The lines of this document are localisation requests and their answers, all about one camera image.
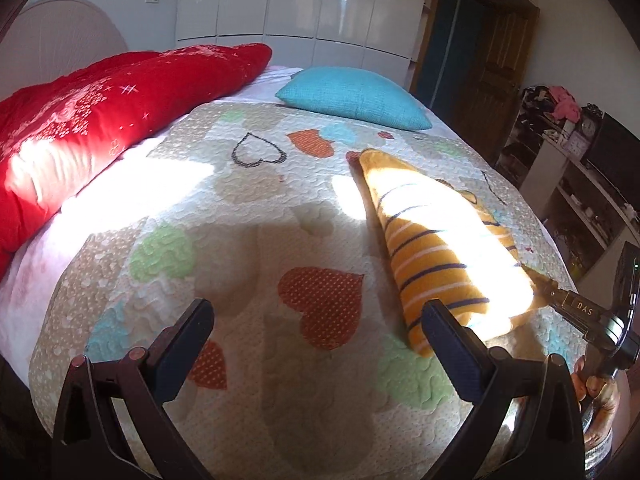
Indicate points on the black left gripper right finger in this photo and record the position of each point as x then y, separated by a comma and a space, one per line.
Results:
547, 441

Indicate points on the teal pillow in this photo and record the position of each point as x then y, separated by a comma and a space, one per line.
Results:
356, 94

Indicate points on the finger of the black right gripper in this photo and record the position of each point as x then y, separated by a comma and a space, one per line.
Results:
546, 290

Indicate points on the round black clock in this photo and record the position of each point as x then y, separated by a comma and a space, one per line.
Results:
588, 127

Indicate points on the patchwork heart quilt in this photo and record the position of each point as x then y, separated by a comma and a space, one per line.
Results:
308, 373

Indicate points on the black television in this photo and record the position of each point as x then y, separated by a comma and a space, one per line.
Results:
615, 153

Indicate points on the yellow striped knit sweater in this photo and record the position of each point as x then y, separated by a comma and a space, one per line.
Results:
445, 245

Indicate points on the pink cloth on shelf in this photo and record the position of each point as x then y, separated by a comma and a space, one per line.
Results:
565, 105

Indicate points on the white glossy wardrobe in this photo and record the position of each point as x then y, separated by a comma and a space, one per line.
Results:
376, 35

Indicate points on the square white clock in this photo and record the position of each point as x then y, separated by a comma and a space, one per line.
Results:
577, 145

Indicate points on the white bed sheet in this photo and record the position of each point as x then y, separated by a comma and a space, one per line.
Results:
132, 187

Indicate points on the brown wooden door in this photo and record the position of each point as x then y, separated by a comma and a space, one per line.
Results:
471, 64

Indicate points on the red duvet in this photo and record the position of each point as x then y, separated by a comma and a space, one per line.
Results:
56, 137

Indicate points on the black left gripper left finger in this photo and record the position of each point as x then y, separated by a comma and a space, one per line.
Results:
88, 441

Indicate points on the white shelving unit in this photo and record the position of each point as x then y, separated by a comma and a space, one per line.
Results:
587, 218

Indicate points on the person's right hand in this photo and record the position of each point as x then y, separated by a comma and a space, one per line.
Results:
605, 399

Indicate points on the white bed headboard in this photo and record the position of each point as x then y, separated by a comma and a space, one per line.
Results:
53, 38

